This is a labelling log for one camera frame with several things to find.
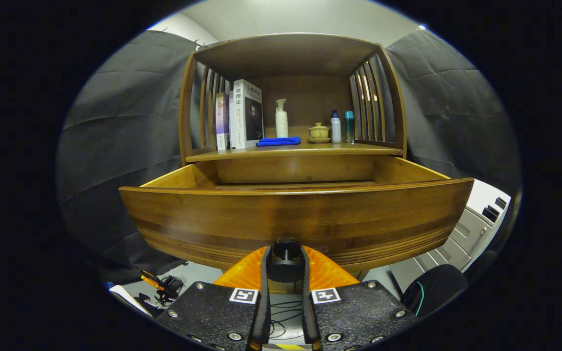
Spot black drawer knob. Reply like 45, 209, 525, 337
266, 237, 306, 283

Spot thin purple book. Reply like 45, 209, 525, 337
215, 93, 231, 151

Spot wooden countertop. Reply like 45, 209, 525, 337
186, 132, 403, 163

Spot yellow lidded teacup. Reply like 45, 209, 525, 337
307, 122, 332, 144

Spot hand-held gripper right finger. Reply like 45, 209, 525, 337
301, 245, 418, 351

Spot black floor cables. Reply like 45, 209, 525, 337
270, 298, 305, 339

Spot white paper sheet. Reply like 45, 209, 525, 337
108, 283, 152, 315

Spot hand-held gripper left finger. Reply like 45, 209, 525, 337
156, 245, 273, 351

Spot wooden cabinet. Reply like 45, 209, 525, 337
179, 32, 407, 169

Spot teal slim bottle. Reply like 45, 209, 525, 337
343, 111, 355, 144

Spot white portrait book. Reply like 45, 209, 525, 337
229, 79, 264, 149

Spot white bottle dark blue cap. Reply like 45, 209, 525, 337
330, 110, 342, 144

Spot white drawer unit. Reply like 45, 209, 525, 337
359, 178, 512, 298

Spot wooden drawer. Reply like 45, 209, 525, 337
119, 156, 475, 273

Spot white pump bottle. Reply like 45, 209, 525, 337
275, 99, 289, 138

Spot orange black tool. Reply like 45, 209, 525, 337
140, 269, 184, 308

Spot blue folded cloth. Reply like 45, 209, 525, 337
256, 136, 301, 147

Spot black bag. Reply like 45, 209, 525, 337
401, 263, 469, 317

